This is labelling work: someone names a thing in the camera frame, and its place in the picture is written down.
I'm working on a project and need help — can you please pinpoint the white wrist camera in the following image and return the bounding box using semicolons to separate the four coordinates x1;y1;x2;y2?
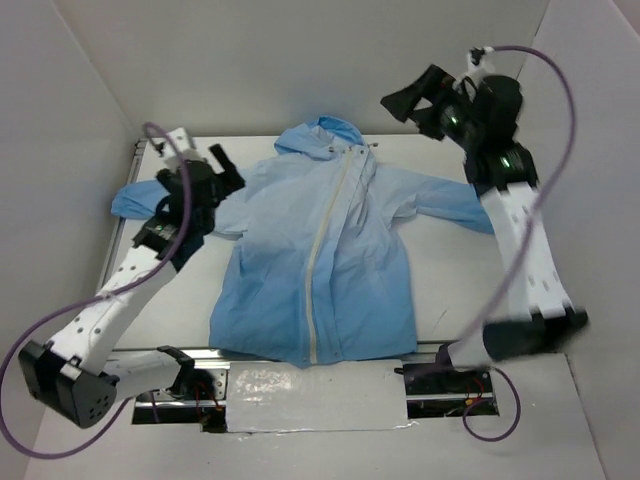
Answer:
153;127;202;173
456;46;496;86

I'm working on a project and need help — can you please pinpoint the purple cable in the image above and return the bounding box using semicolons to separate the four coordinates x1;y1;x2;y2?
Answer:
424;43;576;444
0;122;194;459

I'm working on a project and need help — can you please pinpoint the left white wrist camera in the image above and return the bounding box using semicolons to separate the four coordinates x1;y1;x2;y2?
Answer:
153;127;202;173

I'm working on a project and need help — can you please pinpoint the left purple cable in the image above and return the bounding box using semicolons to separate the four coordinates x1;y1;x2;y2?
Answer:
0;122;194;459

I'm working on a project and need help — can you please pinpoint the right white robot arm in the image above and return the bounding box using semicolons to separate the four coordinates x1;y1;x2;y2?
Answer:
381;65;589;391

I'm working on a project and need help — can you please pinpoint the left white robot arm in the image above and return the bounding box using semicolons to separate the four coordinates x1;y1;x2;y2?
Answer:
18;144;245;429

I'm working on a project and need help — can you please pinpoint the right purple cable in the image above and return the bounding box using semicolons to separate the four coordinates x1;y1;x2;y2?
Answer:
424;43;576;444

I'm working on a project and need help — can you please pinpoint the light blue hooded jacket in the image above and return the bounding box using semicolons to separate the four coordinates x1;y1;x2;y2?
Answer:
110;115;501;370

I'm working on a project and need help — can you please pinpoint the white foam block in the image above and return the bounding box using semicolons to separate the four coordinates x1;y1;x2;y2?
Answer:
226;360;409;433

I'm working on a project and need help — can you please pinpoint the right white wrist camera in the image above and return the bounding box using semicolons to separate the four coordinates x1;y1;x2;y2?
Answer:
456;46;496;86

